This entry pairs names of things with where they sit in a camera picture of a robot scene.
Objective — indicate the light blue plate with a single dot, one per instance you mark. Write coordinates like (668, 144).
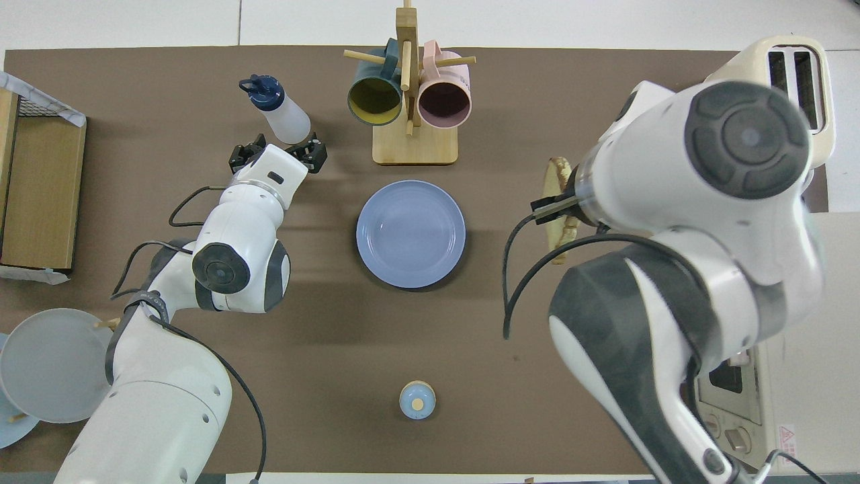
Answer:
(17, 433)

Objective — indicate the pale grey-blue plate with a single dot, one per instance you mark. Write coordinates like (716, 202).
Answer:
(54, 366)

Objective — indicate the toasted bread slice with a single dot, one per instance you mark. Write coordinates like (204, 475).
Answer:
(556, 202)

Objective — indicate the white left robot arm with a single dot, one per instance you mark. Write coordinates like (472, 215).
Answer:
(235, 228)

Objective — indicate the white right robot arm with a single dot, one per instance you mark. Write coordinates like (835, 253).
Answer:
(672, 168)

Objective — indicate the wooden mug tree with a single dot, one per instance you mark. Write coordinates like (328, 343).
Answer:
(415, 144)

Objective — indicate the white checkered cloth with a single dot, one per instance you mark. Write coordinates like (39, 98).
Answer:
(40, 101)

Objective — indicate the brown table mat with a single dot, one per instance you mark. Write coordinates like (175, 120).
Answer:
(336, 336)

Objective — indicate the blue round plate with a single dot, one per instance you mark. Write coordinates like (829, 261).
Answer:
(410, 235)

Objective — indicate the cream two-slot toaster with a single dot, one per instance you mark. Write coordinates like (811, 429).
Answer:
(793, 67)

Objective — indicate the white toaster oven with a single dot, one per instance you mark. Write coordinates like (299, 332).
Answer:
(806, 376)

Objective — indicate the pale cloth strip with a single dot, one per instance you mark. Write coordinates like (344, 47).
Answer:
(33, 275)

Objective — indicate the translucent bottle with navy cap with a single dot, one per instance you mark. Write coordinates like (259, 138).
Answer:
(285, 114)

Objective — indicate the teal mug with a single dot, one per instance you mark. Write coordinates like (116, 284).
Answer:
(374, 101)

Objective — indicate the pink ribbed mug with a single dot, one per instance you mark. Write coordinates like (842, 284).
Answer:
(443, 104)

